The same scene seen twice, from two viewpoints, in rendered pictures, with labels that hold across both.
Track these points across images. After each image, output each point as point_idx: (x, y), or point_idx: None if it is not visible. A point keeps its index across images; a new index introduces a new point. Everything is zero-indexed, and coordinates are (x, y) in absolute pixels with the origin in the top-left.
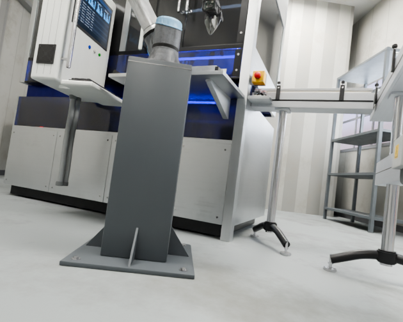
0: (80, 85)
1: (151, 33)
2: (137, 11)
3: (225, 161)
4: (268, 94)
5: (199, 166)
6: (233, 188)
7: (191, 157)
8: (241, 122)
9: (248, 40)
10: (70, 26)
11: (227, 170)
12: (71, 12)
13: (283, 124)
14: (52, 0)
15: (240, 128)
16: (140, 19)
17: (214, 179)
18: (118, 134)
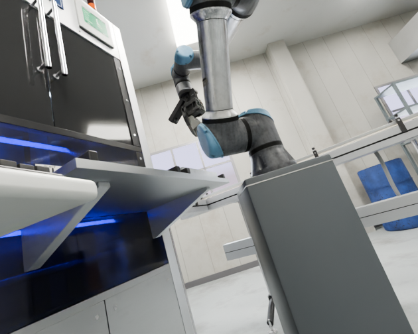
0: (52, 194)
1: (238, 120)
2: (228, 79)
3: (172, 295)
4: None
5: (148, 326)
6: (191, 325)
7: (134, 319)
8: (169, 238)
9: (144, 146)
10: None
11: (178, 306)
12: None
13: (171, 232)
14: None
15: (170, 245)
16: (228, 92)
17: (171, 330)
18: (384, 270)
